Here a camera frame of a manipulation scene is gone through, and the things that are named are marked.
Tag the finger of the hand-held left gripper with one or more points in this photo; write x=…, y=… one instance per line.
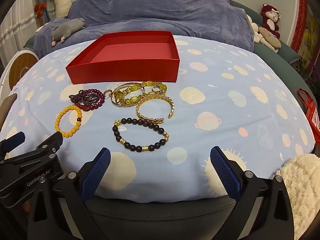
x=15, y=139
x=51, y=143

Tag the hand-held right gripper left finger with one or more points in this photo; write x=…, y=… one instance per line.
x=96, y=177

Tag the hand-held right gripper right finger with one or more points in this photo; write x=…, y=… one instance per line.
x=226, y=175

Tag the gold hoop earring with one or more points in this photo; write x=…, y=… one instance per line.
x=108, y=92
x=156, y=90

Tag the thin gold bangle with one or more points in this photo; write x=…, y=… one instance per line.
x=120, y=86

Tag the red cardboard box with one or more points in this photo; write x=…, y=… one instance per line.
x=125, y=70

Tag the light blue planet-print sheet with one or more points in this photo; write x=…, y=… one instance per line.
x=225, y=130

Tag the round wooden white stand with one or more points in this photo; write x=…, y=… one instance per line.
x=21, y=66

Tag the white fluffy blanket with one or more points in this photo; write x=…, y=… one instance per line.
x=302, y=192

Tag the white lace curtain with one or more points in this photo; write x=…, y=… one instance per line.
x=15, y=35

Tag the red bag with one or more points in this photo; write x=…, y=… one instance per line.
x=312, y=112

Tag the grey plush toy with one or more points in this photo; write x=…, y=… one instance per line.
x=67, y=27

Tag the red ribbon bow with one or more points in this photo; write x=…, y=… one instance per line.
x=40, y=8

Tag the cookie-shaped plush toy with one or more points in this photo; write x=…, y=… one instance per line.
x=270, y=38

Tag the white small plush toy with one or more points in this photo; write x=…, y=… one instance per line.
x=255, y=31

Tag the red monkey plush toy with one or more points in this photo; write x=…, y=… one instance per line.
x=270, y=17

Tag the blue velvet blanket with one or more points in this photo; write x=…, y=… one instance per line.
x=162, y=10

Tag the green bed frame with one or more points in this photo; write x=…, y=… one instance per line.
x=282, y=55

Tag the yellow wall poster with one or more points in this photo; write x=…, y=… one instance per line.
x=311, y=45

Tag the red wall banner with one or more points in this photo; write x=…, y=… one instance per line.
x=300, y=22

